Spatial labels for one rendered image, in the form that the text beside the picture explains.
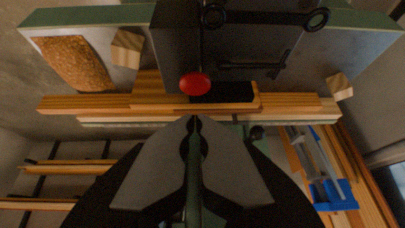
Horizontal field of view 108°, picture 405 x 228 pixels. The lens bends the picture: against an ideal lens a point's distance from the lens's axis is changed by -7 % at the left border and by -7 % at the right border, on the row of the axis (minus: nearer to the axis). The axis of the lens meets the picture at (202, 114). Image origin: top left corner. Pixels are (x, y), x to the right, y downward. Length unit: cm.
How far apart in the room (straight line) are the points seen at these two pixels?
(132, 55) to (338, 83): 37
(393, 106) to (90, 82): 173
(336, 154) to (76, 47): 170
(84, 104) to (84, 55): 13
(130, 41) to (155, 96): 9
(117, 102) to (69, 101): 11
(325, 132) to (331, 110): 127
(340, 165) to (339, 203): 60
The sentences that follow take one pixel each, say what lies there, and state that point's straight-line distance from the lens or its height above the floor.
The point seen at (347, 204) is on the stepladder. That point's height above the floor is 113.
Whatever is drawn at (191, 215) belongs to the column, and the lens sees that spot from 47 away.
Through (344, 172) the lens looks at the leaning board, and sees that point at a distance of 167.
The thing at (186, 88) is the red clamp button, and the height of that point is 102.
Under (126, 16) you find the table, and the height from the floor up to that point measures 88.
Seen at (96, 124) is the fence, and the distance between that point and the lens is 43.
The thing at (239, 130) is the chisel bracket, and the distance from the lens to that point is 27.
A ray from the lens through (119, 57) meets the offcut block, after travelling 26.
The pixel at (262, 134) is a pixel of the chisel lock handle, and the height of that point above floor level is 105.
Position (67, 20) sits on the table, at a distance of 33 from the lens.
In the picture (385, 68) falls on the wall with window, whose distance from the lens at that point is 176.
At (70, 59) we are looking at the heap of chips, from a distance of 33.
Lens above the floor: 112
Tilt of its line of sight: 31 degrees down
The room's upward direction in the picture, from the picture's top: 178 degrees clockwise
